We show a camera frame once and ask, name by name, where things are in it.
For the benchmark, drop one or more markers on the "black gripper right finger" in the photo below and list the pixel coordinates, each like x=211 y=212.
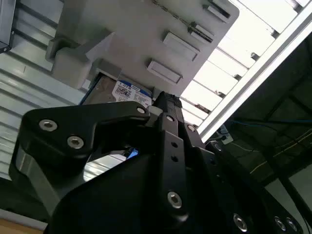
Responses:
x=195 y=139

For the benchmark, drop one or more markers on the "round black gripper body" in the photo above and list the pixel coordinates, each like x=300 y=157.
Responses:
x=122 y=202

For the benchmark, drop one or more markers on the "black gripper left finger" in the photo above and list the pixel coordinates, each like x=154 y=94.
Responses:
x=73 y=126

